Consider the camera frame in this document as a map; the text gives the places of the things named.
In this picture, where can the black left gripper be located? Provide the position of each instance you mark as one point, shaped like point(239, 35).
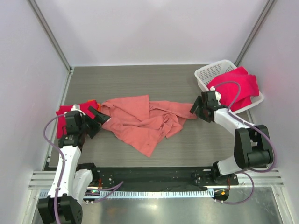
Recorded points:
point(96, 125)

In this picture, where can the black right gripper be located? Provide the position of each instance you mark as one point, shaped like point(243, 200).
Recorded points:
point(197, 102)

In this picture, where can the salmon pink t-shirt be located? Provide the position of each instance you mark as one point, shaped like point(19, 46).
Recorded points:
point(143, 123)

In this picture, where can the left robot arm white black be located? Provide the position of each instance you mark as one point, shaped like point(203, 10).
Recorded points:
point(62, 204)

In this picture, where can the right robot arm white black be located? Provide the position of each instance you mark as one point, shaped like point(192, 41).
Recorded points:
point(252, 145)

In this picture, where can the white plastic laundry basket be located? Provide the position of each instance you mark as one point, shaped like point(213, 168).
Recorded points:
point(205, 74)

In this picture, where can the crimson t-shirt in basket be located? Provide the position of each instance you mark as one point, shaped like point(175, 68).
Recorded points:
point(236, 87)

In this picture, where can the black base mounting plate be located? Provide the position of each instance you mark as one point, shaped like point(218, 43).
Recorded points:
point(147, 178)

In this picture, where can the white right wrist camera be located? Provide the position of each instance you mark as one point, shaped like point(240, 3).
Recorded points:
point(217, 94)

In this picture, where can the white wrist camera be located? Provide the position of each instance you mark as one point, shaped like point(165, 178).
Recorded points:
point(217, 94)
point(76, 107)

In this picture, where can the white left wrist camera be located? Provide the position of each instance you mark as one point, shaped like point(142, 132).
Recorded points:
point(76, 107)

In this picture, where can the perforated aluminium rail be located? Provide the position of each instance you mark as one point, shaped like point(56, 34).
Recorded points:
point(144, 195)

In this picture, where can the right aluminium frame post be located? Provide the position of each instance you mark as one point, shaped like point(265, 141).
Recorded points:
point(266, 10)

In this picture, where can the aluminium frame post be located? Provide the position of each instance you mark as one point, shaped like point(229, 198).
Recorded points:
point(38, 13)
point(266, 10)

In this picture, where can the left aluminium frame post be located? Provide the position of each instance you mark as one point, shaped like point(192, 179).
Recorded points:
point(38, 13)

